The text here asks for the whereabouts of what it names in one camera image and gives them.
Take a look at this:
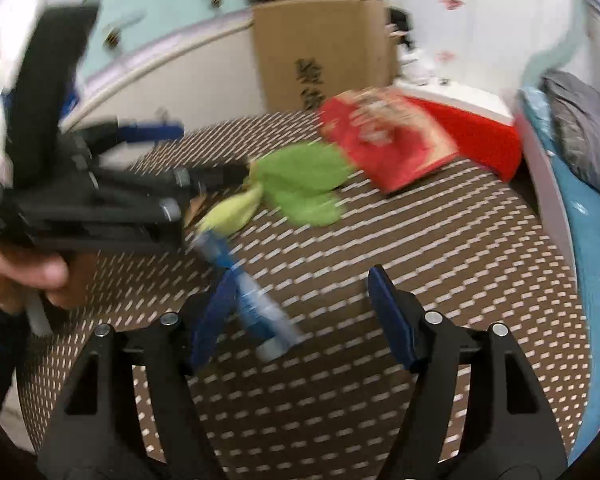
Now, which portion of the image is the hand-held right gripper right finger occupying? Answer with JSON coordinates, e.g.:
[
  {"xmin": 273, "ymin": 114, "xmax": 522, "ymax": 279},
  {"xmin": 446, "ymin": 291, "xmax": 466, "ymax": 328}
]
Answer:
[{"xmin": 368, "ymin": 264, "xmax": 568, "ymax": 480}]

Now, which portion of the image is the white plastic bag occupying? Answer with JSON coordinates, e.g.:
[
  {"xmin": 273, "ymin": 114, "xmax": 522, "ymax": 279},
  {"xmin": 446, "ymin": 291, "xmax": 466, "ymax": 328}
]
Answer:
[{"xmin": 399, "ymin": 45, "xmax": 437, "ymax": 84}]

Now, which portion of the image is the grey folded blanket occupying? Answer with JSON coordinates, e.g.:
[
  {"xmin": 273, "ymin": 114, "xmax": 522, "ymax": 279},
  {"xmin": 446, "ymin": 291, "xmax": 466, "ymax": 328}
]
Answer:
[{"xmin": 540, "ymin": 70, "xmax": 600, "ymax": 187}]

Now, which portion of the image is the curved cream cabinet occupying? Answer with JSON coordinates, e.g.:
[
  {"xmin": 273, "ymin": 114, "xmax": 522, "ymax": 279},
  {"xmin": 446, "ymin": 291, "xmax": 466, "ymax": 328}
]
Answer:
[{"xmin": 60, "ymin": 10, "xmax": 271, "ymax": 132}]

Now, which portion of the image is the blue bed sheet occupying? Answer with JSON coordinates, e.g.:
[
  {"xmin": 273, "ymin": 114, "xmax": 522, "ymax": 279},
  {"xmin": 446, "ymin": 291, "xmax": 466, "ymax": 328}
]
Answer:
[{"xmin": 545, "ymin": 150, "xmax": 600, "ymax": 461}]

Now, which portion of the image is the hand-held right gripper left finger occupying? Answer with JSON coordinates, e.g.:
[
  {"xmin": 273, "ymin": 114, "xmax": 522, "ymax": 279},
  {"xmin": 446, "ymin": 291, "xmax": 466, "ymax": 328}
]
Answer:
[{"xmin": 37, "ymin": 267, "xmax": 241, "ymax": 480}]

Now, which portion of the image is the white board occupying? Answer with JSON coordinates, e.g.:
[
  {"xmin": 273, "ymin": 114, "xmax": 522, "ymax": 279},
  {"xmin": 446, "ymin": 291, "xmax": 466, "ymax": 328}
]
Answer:
[{"xmin": 405, "ymin": 82, "xmax": 516, "ymax": 124}]

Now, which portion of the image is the blue and white tube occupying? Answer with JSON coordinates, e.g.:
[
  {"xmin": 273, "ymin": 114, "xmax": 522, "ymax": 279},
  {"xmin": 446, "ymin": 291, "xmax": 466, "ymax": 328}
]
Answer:
[{"xmin": 192, "ymin": 230, "xmax": 307, "ymax": 361}]

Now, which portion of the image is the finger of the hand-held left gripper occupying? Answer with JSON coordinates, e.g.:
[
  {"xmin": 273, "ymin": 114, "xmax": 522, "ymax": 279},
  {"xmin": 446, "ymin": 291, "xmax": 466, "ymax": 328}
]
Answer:
[
  {"xmin": 5, "ymin": 159, "xmax": 252, "ymax": 257},
  {"xmin": 60, "ymin": 119, "xmax": 186, "ymax": 156}
]

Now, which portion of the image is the teal drawer unit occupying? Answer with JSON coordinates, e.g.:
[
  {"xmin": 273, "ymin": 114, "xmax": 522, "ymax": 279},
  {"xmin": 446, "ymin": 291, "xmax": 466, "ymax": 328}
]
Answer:
[{"xmin": 77, "ymin": 0, "xmax": 261, "ymax": 74}]

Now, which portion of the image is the person's left hand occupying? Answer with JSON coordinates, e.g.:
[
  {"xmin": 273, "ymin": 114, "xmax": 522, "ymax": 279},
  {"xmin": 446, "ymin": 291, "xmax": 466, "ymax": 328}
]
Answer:
[{"xmin": 0, "ymin": 242, "xmax": 102, "ymax": 314}]

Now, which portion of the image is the white wardrobe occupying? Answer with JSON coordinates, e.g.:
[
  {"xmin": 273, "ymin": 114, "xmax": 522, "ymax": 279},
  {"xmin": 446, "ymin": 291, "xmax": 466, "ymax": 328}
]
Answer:
[{"xmin": 380, "ymin": 0, "xmax": 581, "ymax": 92}]

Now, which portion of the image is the large brown cardboard box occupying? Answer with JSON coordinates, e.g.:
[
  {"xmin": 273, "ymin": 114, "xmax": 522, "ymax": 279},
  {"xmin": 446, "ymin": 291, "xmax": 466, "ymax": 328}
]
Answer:
[{"xmin": 252, "ymin": 0, "xmax": 399, "ymax": 114}]

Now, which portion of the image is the black bag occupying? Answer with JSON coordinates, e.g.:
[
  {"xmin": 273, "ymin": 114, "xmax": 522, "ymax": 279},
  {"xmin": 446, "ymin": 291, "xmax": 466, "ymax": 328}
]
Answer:
[{"xmin": 387, "ymin": 7, "xmax": 412, "ymax": 47}]

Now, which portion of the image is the red snack packet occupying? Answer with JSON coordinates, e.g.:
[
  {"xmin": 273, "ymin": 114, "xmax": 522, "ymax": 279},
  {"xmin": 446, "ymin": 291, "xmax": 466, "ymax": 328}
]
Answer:
[{"xmin": 320, "ymin": 87, "xmax": 459, "ymax": 195}]

